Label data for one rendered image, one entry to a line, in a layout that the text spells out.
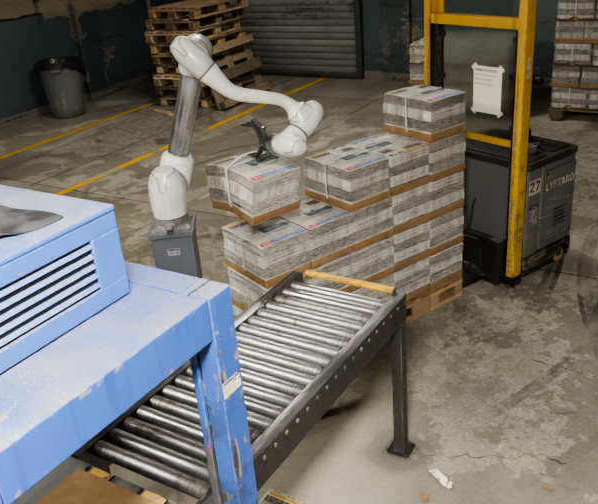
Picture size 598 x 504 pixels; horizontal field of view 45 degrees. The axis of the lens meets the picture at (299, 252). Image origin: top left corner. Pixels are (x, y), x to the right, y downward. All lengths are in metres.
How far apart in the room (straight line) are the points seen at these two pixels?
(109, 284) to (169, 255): 1.82
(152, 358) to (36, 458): 0.28
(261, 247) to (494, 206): 1.88
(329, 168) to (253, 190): 0.62
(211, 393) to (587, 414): 2.44
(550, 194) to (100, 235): 3.70
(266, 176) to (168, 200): 0.46
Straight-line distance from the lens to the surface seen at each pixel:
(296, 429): 2.37
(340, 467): 3.34
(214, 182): 3.54
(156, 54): 10.20
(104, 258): 1.48
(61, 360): 1.38
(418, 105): 4.04
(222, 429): 1.66
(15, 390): 1.33
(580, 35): 8.23
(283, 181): 3.37
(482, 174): 4.77
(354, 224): 3.76
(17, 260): 1.34
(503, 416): 3.65
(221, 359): 1.55
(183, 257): 3.31
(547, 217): 4.85
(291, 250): 3.52
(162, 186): 3.21
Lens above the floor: 2.24
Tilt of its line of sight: 25 degrees down
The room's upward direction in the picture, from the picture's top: 5 degrees counter-clockwise
